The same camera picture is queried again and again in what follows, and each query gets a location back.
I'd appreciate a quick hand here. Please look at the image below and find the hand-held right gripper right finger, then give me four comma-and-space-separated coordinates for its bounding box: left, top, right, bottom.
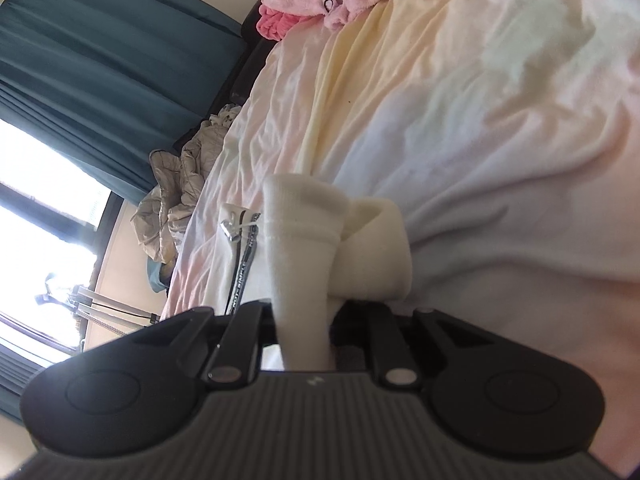
334, 300, 493, 391

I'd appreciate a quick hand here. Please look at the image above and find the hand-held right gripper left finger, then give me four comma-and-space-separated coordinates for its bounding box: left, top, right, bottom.
134, 300, 277, 392

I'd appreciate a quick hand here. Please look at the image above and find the white knit garment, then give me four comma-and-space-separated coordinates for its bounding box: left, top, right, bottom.
262, 174, 413, 373

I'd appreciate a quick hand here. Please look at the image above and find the metal stand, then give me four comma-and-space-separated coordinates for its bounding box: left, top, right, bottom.
36, 272, 161, 343

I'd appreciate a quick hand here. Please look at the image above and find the beige quilted jacket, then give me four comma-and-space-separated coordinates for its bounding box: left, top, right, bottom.
131, 104, 244, 264

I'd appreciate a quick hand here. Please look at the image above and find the pastel rainbow bed sheet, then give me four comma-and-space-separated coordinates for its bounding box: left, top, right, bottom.
159, 0, 640, 466

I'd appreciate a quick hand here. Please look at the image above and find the window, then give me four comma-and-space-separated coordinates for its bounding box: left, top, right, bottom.
0, 119, 113, 361

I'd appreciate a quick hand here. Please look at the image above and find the teal curtain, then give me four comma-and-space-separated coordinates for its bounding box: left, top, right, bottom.
0, 0, 251, 206

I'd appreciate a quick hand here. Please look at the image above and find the hot pink fuzzy cloth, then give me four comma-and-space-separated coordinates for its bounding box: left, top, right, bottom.
256, 4, 297, 41

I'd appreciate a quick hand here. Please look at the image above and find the grey printed lanyard strap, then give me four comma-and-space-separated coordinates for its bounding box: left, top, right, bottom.
218, 203, 262, 316

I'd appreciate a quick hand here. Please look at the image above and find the dark bed frame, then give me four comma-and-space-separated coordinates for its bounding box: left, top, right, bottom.
172, 9, 277, 156

